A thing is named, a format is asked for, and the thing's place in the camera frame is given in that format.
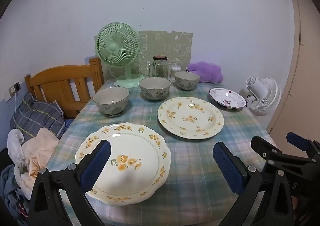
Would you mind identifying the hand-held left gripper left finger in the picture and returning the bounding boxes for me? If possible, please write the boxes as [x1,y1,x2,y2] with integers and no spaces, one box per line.
[27,139,112,226]

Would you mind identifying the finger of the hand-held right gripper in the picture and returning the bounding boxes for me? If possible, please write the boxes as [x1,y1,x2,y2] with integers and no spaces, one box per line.
[251,135,312,173]
[287,132,320,159]

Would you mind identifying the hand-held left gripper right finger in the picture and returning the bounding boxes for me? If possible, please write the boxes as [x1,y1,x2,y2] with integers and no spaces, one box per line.
[212,142,297,226]

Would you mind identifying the scalloped yellow flower plate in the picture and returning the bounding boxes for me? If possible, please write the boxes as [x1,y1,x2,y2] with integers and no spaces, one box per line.
[75,122,172,206]

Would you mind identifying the grey-green floral bowl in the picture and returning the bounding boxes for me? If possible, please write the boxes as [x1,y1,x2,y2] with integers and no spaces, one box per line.
[139,77,172,102]
[93,87,130,118]
[174,71,200,91]

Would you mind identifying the round yellow flower plate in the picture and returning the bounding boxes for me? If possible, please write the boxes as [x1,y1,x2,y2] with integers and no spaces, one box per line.
[157,97,224,139]

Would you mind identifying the small red flower plate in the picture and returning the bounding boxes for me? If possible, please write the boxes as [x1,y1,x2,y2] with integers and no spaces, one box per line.
[209,88,246,110]

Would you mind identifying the plaid tablecloth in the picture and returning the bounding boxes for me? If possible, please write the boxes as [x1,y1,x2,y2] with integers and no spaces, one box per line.
[46,79,278,226]

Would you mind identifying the white fan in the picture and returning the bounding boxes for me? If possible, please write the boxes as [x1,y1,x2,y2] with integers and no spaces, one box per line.
[245,77,282,116]

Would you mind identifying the pink cloth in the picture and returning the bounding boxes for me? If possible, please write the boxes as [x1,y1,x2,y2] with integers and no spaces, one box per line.
[21,127,60,186]

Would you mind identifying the beige door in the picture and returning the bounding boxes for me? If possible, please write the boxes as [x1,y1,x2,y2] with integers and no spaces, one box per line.
[265,0,320,146]

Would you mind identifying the blue plaid pillow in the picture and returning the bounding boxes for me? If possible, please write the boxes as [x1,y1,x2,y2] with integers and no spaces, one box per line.
[10,92,66,140]

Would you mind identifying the white cloth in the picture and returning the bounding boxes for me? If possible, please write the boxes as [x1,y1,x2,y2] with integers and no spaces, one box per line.
[7,128,32,189]

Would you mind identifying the blue-grey cloth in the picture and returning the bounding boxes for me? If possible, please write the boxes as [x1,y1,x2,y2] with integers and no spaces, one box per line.
[0,165,32,223]

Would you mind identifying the wooden headboard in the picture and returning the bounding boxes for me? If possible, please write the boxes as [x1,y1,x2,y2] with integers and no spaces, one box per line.
[24,57,105,119]

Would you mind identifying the purple plush cushion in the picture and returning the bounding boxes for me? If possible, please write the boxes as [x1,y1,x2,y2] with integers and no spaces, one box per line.
[187,61,224,84]

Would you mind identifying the clear glass mug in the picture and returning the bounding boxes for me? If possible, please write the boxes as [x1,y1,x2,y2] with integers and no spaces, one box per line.
[147,62,157,78]

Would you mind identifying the small jar with white lid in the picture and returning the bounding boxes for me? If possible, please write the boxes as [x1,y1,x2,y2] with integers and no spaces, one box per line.
[169,64,181,81]

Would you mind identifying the glass jar with dark lid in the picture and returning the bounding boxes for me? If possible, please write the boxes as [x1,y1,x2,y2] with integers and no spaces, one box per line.
[152,56,168,79]

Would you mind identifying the green desk fan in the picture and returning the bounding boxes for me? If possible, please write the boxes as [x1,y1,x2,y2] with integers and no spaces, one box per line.
[97,22,145,88]

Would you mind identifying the green patterned board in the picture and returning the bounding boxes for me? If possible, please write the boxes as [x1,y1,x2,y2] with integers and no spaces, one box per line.
[94,30,194,82]

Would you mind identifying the white cable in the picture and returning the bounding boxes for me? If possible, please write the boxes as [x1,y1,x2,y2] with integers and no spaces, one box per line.
[13,91,18,130]

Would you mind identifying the wall outlet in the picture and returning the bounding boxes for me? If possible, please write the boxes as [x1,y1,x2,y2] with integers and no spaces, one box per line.
[9,82,21,97]

